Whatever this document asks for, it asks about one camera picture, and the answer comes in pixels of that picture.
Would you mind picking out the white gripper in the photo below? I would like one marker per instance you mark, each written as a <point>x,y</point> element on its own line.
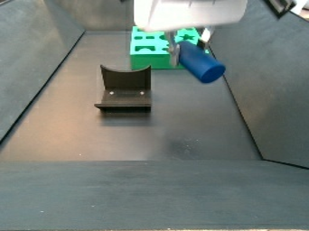
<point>168,15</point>

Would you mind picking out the black cradle fixture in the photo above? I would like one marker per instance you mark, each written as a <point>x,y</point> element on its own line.
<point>127,89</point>

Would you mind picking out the blue oval cylinder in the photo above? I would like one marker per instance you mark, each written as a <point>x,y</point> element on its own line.
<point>199,63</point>

